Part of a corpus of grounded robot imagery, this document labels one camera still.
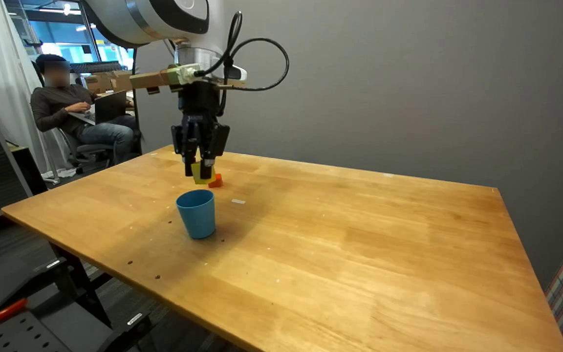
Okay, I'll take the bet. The seated person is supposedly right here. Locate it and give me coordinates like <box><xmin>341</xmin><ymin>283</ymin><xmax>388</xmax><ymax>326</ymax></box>
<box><xmin>30</xmin><ymin>54</ymin><xmax>143</xmax><ymax>165</ymax></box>

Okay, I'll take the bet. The blue plastic cup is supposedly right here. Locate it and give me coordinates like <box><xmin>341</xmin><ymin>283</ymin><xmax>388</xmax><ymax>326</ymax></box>
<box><xmin>175</xmin><ymin>187</ymin><xmax>219</xmax><ymax>242</ymax></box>

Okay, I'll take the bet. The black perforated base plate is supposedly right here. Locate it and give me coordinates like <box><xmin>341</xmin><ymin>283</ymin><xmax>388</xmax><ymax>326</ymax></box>
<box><xmin>0</xmin><ymin>285</ymin><xmax>161</xmax><ymax>352</ymax></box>

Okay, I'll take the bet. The wooden mount board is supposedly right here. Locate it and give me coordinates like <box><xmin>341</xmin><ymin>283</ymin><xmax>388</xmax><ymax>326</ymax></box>
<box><xmin>85</xmin><ymin>66</ymin><xmax>253</xmax><ymax>97</ymax></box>

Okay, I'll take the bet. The black table leg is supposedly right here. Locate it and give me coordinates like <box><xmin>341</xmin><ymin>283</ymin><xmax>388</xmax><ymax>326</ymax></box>
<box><xmin>6</xmin><ymin>240</ymin><xmax>116</xmax><ymax>330</ymax></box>

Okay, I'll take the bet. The black clamp orange handle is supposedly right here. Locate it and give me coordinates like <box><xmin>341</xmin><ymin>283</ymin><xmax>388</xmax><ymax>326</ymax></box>
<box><xmin>0</xmin><ymin>296</ymin><xmax>30</xmax><ymax>324</ymax></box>

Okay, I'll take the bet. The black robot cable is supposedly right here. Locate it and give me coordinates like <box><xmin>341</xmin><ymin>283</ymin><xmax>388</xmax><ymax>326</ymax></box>
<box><xmin>202</xmin><ymin>9</ymin><xmax>292</xmax><ymax>93</ymax></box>

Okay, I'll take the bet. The white curtain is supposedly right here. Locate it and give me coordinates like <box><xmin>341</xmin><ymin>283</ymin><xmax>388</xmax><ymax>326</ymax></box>
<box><xmin>0</xmin><ymin>0</ymin><xmax>57</xmax><ymax>181</ymax></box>

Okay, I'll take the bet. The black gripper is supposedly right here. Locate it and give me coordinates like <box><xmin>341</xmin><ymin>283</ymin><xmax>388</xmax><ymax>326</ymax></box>
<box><xmin>171</xmin><ymin>79</ymin><xmax>233</xmax><ymax>183</ymax></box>

